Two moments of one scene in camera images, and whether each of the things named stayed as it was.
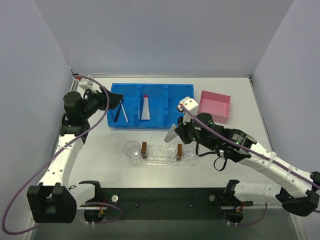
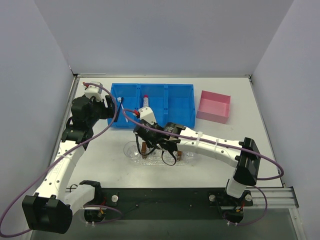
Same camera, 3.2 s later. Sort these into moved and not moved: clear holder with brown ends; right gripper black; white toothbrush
Moved: right gripper black
Not moved: white toothbrush; clear holder with brown ends
